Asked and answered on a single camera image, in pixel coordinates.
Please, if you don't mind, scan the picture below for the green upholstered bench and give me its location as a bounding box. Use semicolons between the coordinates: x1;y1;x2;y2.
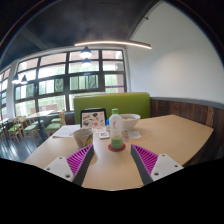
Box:
72;92;152;125

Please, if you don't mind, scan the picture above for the white paper napkin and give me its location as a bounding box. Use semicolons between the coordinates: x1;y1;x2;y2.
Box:
127;130;143;139

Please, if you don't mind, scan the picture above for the wooden dining table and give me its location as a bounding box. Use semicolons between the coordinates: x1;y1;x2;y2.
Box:
25;109;57;133

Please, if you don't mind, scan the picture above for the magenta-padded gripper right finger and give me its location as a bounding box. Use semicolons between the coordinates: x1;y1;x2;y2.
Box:
130;143;185;186

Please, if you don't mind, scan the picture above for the long linear ceiling light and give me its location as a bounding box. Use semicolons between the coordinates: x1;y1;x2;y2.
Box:
73;39;153;50

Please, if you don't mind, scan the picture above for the white ceramic bowl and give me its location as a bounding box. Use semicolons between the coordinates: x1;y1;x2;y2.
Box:
120;113;142;131

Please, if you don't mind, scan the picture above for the beige ceramic cup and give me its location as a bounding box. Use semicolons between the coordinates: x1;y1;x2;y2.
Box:
72;127;95;150

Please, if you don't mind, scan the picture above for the group of green-seated wooden chairs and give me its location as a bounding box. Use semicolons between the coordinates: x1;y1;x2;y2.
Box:
0;109;67;141

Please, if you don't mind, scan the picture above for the clear green-capped drink bottle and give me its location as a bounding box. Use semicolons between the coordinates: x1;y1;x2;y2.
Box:
108;108;124;150

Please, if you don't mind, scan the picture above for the white paper sheet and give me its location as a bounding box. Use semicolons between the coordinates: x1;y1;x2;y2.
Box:
52;124;82;139

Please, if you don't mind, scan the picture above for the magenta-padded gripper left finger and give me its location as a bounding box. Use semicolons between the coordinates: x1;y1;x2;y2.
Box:
43;143;96;187

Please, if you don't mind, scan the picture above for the large black-framed window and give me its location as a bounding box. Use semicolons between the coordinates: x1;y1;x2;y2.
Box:
0;49;128;118

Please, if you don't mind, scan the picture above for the large black pendant lamp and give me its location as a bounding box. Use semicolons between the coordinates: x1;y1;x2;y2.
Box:
81;58;93;68
79;46;93;60

